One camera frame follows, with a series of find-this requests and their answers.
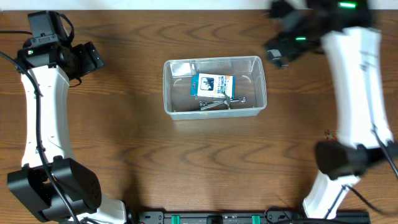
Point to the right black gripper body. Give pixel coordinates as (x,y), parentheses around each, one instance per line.
(299,42)

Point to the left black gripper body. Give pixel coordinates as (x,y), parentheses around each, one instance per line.
(79,63)

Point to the clear plastic container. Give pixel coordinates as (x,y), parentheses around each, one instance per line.
(179,104)

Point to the small claw hammer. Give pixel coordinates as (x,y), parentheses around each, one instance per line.
(204,105)

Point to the blue white cardboard box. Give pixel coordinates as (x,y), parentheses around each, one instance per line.
(212,86)

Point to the silver combination wrench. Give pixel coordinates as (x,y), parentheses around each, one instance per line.
(239,100)

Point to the red handled pliers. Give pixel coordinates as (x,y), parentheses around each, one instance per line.
(330,136)

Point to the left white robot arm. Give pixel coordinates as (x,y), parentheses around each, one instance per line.
(51,184)

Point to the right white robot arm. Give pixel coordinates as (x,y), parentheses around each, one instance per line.
(364,138)

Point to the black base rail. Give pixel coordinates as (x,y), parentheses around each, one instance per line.
(270,216)

